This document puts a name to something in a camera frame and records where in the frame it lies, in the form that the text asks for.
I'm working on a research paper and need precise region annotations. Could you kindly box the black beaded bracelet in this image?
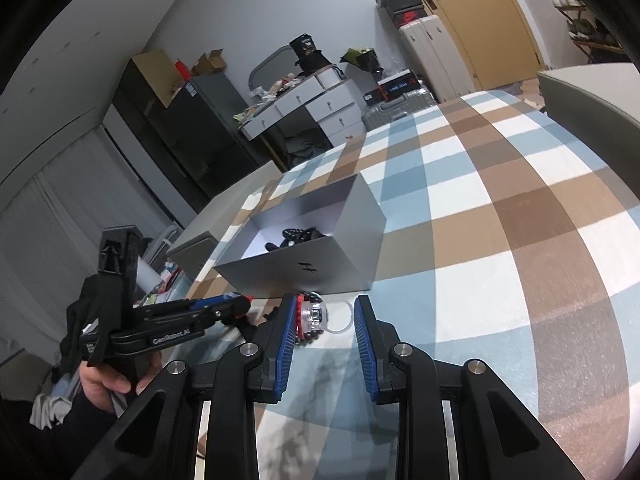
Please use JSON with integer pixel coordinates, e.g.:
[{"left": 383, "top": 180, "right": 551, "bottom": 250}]
[{"left": 294, "top": 291, "right": 331, "bottom": 346}]

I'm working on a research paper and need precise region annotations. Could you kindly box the red clear jewelry piece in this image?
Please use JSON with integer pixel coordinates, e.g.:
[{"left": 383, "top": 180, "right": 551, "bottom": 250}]
[{"left": 296, "top": 290, "right": 355, "bottom": 342}]

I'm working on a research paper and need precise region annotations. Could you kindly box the black jewelry pile in box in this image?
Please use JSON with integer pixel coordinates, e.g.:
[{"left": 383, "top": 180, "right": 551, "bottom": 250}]
[{"left": 265, "top": 226, "right": 324, "bottom": 252}]

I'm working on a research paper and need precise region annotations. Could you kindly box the grey cardboard jewelry box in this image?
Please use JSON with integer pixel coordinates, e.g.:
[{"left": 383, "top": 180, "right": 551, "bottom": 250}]
[{"left": 213, "top": 174, "right": 386, "bottom": 298}]

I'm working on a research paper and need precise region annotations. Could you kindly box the person's left hand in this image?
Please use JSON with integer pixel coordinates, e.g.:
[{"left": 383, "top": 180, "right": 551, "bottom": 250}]
[{"left": 79, "top": 351, "right": 163, "bottom": 414}]

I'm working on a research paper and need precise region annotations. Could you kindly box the black curved hair clip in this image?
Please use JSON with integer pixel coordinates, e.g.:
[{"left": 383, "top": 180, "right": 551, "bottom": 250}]
[{"left": 231, "top": 313, "right": 273, "bottom": 346}]

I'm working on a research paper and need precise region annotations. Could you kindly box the white cylinder bottle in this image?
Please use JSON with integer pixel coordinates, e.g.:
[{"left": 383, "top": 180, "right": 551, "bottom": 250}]
[{"left": 136, "top": 258, "right": 162, "bottom": 294}]

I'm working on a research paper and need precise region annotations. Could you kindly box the grey bedside safe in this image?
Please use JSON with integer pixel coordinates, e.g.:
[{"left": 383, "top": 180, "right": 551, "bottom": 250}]
[{"left": 167, "top": 162, "right": 282, "bottom": 281}]

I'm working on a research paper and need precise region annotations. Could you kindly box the black refrigerator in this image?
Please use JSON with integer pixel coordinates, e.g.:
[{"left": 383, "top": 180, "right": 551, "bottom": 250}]
[{"left": 166, "top": 73, "right": 271, "bottom": 198}]

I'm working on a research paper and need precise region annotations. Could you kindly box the plaid bed cover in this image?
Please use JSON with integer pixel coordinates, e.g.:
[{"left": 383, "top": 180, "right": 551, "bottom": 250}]
[{"left": 224, "top": 90, "right": 639, "bottom": 479}]

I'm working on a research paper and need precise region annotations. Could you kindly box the black wardrobe cabinet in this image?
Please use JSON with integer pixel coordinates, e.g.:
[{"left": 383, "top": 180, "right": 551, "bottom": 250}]
[{"left": 113, "top": 49, "right": 209, "bottom": 212}]

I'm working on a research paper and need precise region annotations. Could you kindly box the white desk with drawers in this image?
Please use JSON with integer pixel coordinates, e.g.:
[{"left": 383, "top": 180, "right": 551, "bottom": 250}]
[{"left": 240, "top": 65, "right": 366, "bottom": 167}]

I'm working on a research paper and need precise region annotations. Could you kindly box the silver suitcase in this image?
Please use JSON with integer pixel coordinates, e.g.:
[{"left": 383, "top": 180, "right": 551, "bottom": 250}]
[{"left": 361, "top": 89, "right": 437, "bottom": 131}]

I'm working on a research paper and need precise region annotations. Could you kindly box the brown cardboard box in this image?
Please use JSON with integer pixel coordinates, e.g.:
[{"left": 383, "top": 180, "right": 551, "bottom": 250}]
[{"left": 192, "top": 49, "right": 227, "bottom": 76}]

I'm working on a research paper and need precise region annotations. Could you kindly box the grey round mirror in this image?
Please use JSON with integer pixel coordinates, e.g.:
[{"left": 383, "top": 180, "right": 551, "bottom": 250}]
[{"left": 248, "top": 46, "right": 300, "bottom": 91}]

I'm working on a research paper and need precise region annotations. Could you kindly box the black shoe box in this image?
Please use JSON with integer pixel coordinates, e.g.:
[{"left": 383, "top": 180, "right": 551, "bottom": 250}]
[{"left": 363, "top": 70, "right": 421, "bottom": 106}]

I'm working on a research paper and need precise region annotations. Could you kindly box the white suitcase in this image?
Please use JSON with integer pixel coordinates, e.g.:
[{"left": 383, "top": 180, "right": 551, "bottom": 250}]
[{"left": 399, "top": 14, "right": 480, "bottom": 102}]

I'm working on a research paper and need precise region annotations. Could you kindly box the grey pillow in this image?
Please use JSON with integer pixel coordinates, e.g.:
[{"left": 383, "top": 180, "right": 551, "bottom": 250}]
[{"left": 538, "top": 63, "right": 640, "bottom": 150}]

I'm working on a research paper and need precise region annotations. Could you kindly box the wooden door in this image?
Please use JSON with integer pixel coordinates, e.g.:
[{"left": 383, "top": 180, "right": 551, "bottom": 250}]
[{"left": 422, "top": 0, "right": 544, "bottom": 90}]

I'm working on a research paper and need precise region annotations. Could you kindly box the shoe rack with shoes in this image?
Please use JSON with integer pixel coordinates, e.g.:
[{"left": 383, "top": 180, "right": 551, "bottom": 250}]
[{"left": 551, "top": 0, "right": 626, "bottom": 64}]

